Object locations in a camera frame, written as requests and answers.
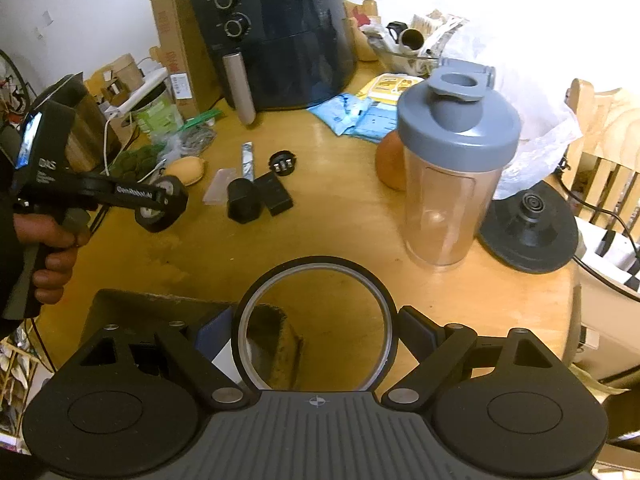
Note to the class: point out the black hexagonal block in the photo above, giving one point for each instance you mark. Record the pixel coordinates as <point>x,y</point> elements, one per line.
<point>244,202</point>

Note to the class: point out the black air fryer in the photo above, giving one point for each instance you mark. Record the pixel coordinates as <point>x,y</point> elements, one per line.
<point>295,35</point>

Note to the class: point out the black tape roll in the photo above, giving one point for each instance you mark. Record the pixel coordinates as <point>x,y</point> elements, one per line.
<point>172,215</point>

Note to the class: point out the black rectangular box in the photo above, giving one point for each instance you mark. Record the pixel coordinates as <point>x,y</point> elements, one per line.
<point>275,195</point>

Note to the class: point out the cotton swab box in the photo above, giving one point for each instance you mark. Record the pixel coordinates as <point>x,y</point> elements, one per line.
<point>426,21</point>

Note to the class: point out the wooden chair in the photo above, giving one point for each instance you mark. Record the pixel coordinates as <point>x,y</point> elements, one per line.
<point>610,125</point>

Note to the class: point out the glass bowl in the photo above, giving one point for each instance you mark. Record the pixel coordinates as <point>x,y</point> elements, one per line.
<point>400,60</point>

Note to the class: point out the wooden rack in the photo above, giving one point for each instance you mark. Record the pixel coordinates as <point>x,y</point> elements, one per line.
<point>17,385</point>

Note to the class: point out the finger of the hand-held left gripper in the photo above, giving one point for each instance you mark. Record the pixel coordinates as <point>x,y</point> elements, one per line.
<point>159,199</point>

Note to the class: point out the small black cylinder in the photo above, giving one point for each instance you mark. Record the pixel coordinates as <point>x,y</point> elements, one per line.
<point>396,30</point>

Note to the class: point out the clear shaker bottle grey lid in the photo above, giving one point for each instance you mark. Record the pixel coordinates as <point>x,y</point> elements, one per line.
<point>450,200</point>

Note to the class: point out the small black plug adapter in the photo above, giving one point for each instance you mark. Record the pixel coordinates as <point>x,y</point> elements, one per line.
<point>283,162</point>

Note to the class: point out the clear bag of dark items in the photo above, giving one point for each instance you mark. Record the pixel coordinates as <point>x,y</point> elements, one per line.
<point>192,141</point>

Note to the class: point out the black kettle base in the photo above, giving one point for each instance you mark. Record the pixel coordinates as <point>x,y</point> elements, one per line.
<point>525,245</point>

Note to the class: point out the blue packet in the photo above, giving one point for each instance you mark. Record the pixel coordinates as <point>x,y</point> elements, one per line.
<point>337,110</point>
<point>375,122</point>

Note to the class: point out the yellow sponge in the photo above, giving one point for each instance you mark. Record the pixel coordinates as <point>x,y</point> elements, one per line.
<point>186,170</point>

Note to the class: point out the steel kettle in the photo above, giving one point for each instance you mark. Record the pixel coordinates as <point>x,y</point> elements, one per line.
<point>95,125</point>

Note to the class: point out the brown cardboard box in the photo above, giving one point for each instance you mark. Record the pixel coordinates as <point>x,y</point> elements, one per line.
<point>175,35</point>

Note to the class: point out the clear plastic piece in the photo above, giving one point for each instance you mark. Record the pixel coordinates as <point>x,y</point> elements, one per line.
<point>219,187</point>

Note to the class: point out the wooden holder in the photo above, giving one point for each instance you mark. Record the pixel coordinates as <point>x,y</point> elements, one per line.
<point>367,35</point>

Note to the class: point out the marble pattern stick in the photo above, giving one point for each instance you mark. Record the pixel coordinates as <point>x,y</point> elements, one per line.
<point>248,160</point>

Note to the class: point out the orange fruit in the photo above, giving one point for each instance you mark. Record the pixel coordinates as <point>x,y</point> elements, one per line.
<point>390,160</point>

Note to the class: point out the brown tube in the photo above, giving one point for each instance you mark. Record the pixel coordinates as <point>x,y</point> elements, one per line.
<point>412,39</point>

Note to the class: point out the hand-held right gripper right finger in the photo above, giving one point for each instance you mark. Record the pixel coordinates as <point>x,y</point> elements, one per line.
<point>416,331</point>

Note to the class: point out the white power strip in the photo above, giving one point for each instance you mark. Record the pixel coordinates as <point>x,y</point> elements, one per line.
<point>142,91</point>

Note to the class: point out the dark green scouring pad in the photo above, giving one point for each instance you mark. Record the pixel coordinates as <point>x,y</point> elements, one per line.
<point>134,161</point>

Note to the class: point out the brown paper jar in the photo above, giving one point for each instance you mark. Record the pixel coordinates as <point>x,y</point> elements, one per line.
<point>129,71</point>

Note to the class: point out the yellow wet wipes pack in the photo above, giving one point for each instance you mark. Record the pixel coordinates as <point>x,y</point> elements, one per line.
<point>390,86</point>

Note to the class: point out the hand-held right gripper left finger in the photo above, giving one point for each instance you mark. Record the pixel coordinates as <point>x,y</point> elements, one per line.
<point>216,336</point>

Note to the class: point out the white plastic bag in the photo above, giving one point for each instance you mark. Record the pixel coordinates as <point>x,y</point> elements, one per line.
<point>542,135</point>

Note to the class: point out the person's left hand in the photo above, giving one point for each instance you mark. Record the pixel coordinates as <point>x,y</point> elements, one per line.
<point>52,265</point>

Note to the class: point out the green label packet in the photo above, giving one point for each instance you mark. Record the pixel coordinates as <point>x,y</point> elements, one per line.
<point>159,115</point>

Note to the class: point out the bicycle wheel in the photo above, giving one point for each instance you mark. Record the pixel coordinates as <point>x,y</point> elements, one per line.
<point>11,77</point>

